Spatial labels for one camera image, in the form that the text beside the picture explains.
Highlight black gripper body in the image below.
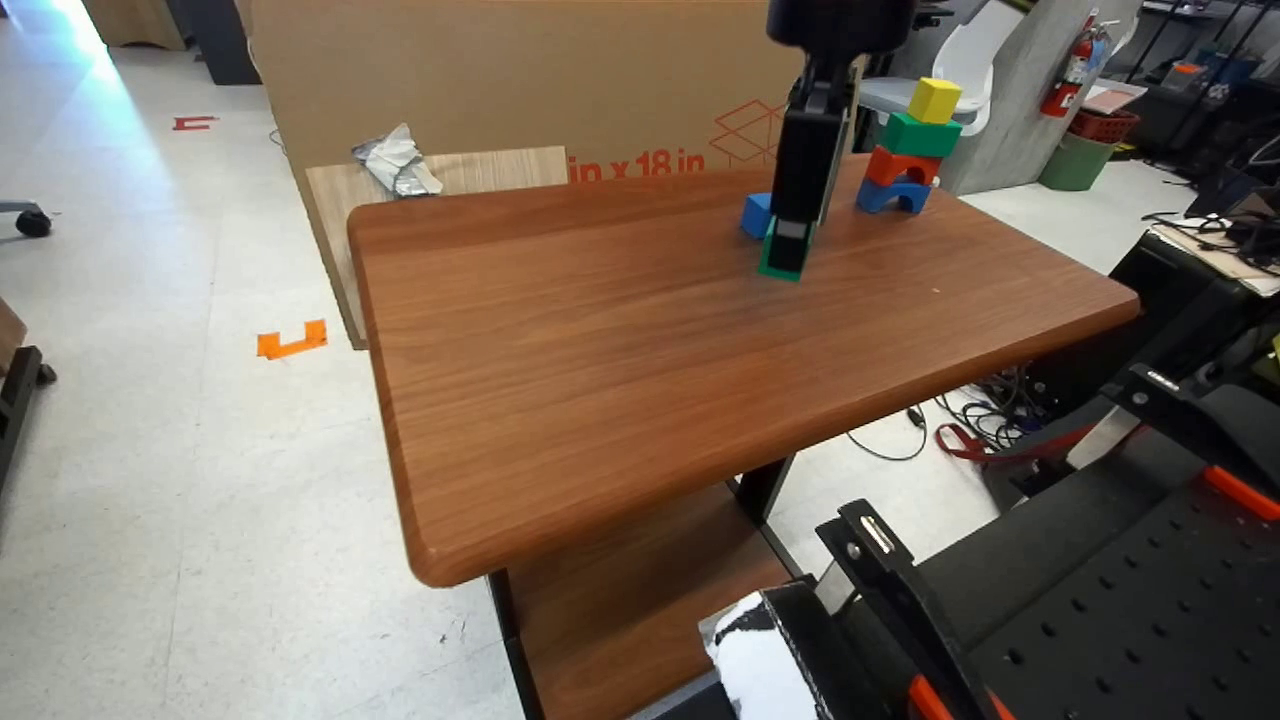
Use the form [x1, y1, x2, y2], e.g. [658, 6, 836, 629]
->
[780, 42, 873, 149]

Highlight green rectangular foam block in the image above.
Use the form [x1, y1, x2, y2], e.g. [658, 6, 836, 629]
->
[757, 240, 811, 287]

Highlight blue rectangular foam block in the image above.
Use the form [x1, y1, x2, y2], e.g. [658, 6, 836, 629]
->
[740, 186, 780, 242]

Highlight blue arch foam block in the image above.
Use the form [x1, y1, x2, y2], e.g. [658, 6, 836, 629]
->
[851, 170, 935, 218]

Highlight orange arch foam block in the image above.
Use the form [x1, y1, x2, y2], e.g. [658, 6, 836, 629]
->
[858, 141, 943, 193]

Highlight green foam block in stack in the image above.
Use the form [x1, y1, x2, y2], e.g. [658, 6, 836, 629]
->
[874, 107, 963, 163]

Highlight yellow foam block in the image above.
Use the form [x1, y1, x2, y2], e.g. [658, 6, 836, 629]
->
[907, 76, 963, 128]

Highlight white chair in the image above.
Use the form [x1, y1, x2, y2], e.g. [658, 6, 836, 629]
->
[857, 0, 1042, 141]

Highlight green bucket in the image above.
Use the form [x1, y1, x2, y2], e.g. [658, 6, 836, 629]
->
[1036, 133, 1114, 194]

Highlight red fire extinguisher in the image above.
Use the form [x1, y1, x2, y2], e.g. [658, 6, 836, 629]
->
[1036, 12, 1120, 120]

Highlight large brown cardboard box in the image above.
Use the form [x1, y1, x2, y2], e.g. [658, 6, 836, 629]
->
[234, 0, 880, 193]

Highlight cluttered side workbench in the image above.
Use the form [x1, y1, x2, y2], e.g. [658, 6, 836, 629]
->
[1138, 133, 1280, 304]

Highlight crumpled white grey cloth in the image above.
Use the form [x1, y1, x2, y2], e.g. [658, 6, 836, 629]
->
[346, 120, 443, 199]

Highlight wooden table leg panel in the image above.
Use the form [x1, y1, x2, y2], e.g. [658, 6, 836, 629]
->
[486, 456, 799, 720]

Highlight black caster wheel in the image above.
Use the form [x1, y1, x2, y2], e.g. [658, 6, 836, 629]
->
[0, 199, 55, 242]

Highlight black furniture foot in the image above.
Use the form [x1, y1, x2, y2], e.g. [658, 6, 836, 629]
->
[0, 300, 58, 487]

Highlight cables on floor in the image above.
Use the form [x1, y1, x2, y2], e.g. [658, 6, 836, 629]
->
[842, 384, 1036, 467]

